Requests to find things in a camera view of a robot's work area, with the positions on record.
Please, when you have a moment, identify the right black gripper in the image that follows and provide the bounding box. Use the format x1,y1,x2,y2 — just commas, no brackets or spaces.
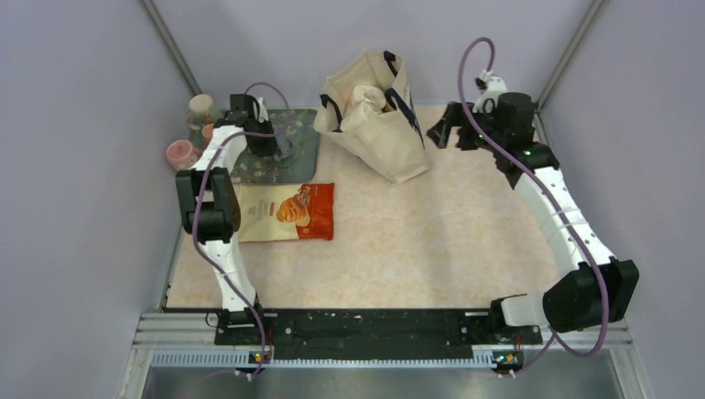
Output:
426,101,506,154

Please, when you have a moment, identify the beige canvas tote bag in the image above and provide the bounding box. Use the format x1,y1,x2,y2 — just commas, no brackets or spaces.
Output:
313,51,430,184

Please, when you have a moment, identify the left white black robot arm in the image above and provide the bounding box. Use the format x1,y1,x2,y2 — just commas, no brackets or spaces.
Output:
175,94,275,344

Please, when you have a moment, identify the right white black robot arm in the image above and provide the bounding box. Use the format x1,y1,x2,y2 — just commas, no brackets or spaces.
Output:
426,92,639,342

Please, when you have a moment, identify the floral blue serving tray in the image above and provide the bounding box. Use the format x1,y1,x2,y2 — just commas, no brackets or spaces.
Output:
187,107,323,185

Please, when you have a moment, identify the cassava chips bag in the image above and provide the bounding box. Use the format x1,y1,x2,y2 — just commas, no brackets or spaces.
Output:
238,183,335,243

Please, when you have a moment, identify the pink cup off tray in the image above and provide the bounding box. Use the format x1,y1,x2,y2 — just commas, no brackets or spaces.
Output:
165,140,201,170

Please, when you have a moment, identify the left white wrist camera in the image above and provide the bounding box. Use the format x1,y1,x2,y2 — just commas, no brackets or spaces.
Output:
254,97,269,123

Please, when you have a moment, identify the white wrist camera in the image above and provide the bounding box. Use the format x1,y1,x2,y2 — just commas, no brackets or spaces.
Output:
472,70,507,114
254,97,269,123

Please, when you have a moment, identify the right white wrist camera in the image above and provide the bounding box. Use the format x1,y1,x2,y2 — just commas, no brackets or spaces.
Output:
472,70,507,114

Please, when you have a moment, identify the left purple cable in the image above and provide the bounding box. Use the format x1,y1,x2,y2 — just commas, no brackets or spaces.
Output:
190,82,292,381

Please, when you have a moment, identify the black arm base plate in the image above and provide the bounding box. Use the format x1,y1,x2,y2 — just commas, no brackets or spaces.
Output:
214,308,543,361

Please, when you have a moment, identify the aluminium frame rail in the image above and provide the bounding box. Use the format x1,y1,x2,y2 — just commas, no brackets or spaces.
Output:
131,311,634,370

